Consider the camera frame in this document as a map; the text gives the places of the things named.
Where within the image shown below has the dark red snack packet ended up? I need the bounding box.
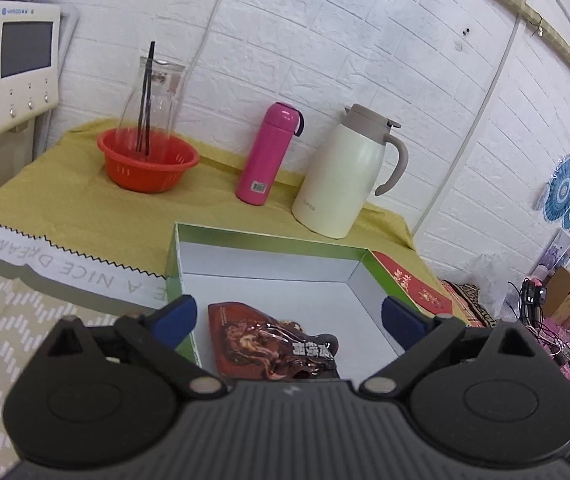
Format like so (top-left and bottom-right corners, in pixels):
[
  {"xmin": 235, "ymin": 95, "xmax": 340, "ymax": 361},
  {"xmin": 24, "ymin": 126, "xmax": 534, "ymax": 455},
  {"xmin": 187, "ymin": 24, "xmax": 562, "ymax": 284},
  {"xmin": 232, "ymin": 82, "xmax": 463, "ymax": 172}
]
[{"xmin": 208, "ymin": 301, "xmax": 339, "ymax": 382}]

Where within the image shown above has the red envelope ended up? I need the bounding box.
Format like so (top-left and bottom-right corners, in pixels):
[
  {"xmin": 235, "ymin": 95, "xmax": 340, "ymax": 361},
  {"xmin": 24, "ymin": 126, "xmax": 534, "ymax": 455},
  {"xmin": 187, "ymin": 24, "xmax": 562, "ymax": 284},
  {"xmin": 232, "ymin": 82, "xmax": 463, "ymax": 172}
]
[{"xmin": 373, "ymin": 252, "xmax": 453, "ymax": 316}]

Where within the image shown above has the green cardboard box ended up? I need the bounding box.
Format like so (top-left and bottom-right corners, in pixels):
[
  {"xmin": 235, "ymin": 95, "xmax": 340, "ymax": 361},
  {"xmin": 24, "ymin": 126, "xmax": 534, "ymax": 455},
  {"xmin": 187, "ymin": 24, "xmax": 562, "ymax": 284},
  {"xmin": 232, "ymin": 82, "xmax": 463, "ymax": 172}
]
[{"xmin": 166, "ymin": 223, "xmax": 421, "ymax": 384}]

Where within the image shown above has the mustard yellow tablecloth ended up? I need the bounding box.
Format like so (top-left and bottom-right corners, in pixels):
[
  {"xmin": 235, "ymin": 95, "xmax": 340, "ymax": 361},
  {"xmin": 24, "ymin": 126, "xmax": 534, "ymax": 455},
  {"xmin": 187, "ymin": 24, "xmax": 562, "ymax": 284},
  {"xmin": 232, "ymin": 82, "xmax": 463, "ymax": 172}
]
[{"xmin": 0, "ymin": 120, "xmax": 450, "ymax": 297}]

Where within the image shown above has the cream thermal jug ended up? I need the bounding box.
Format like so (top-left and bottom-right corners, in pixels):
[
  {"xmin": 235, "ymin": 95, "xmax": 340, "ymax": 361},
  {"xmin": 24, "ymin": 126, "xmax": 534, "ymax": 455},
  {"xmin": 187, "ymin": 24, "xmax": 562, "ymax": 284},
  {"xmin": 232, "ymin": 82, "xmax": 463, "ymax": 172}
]
[{"xmin": 291, "ymin": 104, "xmax": 409, "ymax": 240}]

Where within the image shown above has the brown cardboard box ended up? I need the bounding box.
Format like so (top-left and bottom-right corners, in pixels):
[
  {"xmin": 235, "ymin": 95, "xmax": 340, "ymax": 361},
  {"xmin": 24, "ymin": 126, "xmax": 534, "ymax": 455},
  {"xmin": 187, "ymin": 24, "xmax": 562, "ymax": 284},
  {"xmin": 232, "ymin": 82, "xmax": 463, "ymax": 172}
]
[{"xmin": 543, "ymin": 266, "xmax": 570, "ymax": 325}]

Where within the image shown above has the red plastic basket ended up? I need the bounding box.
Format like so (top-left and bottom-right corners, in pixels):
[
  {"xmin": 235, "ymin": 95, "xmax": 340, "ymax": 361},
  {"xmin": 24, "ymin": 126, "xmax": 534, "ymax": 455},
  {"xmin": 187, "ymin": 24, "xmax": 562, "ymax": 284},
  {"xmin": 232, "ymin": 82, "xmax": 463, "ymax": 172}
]
[{"xmin": 96, "ymin": 127, "xmax": 199, "ymax": 194}]

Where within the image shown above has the clear glass carafe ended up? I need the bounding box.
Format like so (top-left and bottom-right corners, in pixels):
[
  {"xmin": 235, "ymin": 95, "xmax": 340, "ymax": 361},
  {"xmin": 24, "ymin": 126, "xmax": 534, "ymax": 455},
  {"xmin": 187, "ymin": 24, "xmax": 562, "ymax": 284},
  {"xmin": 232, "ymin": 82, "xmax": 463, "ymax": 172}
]
[{"xmin": 117, "ymin": 56, "xmax": 185, "ymax": 134}]

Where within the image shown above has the black chopsticks pair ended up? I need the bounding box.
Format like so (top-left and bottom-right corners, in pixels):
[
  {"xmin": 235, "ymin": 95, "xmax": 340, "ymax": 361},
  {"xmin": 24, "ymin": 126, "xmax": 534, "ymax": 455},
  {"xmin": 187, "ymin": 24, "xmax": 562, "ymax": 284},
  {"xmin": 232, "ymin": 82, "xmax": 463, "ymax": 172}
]
[{"xmin": 136, "ymin": 40, "xmax": 156, "ymax": 157}]

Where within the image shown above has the pink thermos bottle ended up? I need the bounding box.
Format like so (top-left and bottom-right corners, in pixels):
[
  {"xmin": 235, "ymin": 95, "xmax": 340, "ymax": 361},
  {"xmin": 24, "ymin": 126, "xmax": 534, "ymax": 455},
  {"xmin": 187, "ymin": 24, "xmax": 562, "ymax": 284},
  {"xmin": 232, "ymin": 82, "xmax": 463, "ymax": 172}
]
[{"xmin": 235, "ymin": 102, "xmax": 305, "ymax": 206}]

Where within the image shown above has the white machine with screen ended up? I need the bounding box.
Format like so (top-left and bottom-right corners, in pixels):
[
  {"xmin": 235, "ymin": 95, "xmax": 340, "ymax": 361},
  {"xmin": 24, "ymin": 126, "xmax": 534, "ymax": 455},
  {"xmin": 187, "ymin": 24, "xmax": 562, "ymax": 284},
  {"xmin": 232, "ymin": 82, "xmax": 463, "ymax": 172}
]
[{"xmin": 0, "ymin": 1, "xmax": 61, "ymax": 187}]

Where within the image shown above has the blue round wall decoration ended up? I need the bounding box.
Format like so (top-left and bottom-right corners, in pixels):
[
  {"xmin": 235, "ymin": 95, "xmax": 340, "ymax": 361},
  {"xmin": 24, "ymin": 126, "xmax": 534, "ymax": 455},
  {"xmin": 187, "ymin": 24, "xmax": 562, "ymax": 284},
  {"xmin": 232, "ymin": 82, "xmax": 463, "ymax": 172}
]
[{"xmin": 543, "ymin": 154, "xmax": 570, "ymax": 231}]

